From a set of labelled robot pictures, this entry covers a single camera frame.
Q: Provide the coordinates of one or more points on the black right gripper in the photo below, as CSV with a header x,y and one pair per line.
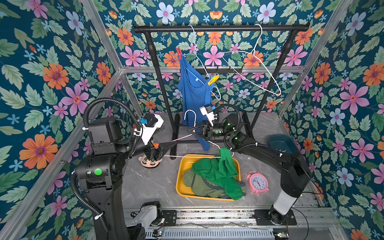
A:
x,y
204,130

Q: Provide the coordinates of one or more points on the yellow clothespin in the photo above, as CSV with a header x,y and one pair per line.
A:
x,y
213,80

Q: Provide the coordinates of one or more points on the yellow plastic tray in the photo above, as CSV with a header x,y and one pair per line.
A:
x,y
186,163

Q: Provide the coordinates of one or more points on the blue tank top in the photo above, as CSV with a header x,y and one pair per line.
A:
x,y
196,93

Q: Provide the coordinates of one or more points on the black clothes rack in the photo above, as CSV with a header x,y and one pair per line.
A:
x,y
293,29

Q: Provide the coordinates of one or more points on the dark teal plastic bin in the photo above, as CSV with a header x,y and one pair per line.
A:
x,y
282,143

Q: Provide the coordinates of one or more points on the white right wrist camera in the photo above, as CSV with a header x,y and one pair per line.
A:
x,y
208,111

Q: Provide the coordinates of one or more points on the plush doll toy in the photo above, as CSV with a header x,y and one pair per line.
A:
x,y
150,158

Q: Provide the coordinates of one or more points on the white ventilation grille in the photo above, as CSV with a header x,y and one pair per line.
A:
x,y
210,234

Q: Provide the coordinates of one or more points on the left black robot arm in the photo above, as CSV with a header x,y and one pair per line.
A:
x,y
97,180

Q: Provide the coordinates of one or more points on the olive green tank top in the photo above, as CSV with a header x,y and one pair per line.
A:
x,y
201,187

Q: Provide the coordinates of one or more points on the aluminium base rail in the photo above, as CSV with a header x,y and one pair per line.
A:
x,y
249,216

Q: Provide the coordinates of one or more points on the pink clothespin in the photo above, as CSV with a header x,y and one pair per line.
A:
x,y
179,53

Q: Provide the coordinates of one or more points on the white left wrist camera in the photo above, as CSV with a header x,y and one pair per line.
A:
x,y
150,123

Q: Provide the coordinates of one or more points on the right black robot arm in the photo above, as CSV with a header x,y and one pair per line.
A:
x,y
237,137

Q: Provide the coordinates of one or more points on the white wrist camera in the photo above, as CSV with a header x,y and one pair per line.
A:
x,y
208,111
150,123

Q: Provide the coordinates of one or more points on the pink wire hanger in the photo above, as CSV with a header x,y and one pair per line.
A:
x,y
190,145

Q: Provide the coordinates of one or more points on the light blue wire hanger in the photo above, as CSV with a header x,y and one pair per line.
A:
x,y
195,53

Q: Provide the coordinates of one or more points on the pink alarm clock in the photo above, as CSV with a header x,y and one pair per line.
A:
x,y
257,182

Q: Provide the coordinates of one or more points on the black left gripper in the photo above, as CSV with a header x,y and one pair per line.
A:
x,y
156,152

